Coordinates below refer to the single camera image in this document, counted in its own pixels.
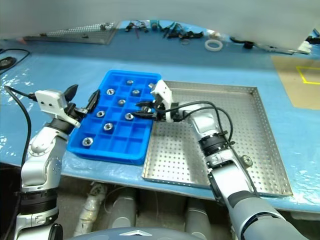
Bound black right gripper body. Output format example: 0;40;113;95
151;98;167;122

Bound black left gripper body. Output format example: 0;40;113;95
65;102;89;120

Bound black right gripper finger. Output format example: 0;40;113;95
130;111;155;119
135;100;155;108

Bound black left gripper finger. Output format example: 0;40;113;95
63;83;79;104
85;89;102;114

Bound blue compartment tray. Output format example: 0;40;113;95
66;69;162;166

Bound perforated metal plate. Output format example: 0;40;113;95
23;21;118;46

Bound black round disc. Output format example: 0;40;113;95
0;56;16;71

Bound dark hand pliers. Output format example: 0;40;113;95
161;21;185;39

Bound black plastic clips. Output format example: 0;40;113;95
178;30;204;40

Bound grey rounded cylinder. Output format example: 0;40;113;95
186;199;213;240
109;188;138;230

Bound white wrapped leg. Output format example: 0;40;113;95
73;183;109;237

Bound perforated metal tray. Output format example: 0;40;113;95
141;80;294;198

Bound grey robot torso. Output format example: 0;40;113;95
72;226;201;240

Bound brown cardboard mat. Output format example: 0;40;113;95
271;54;320;110

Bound long white tool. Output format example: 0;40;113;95
252;41;296;56

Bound small white object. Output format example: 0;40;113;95
298;41;311;53

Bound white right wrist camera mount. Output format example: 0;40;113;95
150;79;176;124

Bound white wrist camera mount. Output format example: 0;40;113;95
34;89;82;128
150;79;176;124

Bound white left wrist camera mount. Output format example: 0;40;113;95
34;89;82;128

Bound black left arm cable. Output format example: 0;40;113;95
3;85;37;240

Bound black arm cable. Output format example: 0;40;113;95
153;100;261;198
3;85;37;240

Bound thin black cable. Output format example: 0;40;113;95
0;48;31;76

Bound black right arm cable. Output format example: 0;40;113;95
153;100;261;198

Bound bundle of thin wires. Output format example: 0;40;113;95
133;21;148;32

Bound white plastic ring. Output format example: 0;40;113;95
204;39;224;53

